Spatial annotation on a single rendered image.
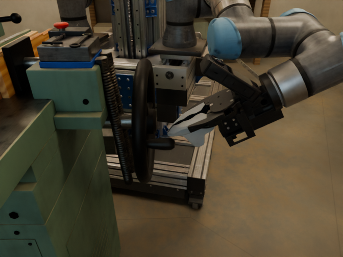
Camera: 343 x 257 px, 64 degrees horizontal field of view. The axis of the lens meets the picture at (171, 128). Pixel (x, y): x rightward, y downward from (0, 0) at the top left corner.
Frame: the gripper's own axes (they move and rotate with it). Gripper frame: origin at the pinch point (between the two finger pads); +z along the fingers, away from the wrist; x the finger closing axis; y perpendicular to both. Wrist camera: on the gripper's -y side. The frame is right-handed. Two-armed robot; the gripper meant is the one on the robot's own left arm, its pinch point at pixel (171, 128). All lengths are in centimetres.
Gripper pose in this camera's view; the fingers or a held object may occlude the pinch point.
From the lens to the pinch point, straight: 53.5
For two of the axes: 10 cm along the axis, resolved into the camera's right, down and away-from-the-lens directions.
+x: 0.1, -5.3, 8.5
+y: 5.0, 7.4, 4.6
